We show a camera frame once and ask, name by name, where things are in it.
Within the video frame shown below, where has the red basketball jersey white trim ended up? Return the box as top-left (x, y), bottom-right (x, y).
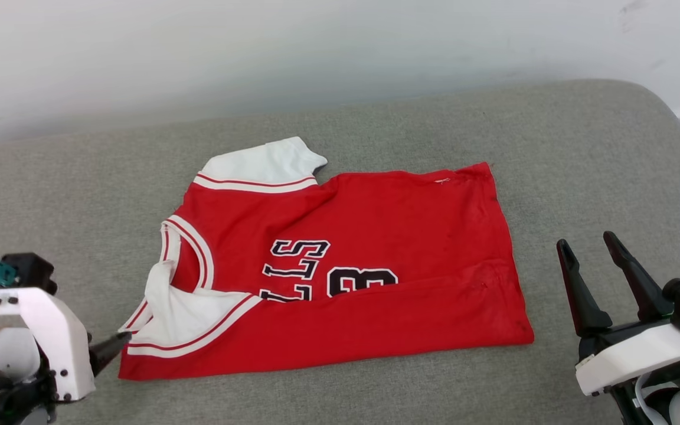
top-left (117, 137), bottom-right (535, 381)

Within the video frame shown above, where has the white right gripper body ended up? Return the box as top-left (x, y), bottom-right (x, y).
top-left (575, 321), bottom-right (680, 397)

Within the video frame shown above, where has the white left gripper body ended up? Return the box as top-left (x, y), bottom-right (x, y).
top-left (0, 287), bottom-right (96, 403)

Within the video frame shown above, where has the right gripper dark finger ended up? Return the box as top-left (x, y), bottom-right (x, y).
top-left (603, 231), bottom-right (675, 323)
top-left (557, 239), bottom-right (613, 338)

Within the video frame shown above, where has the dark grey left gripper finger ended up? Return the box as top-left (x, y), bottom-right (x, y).
top-left (88, 332), bottom-right (133, 377)

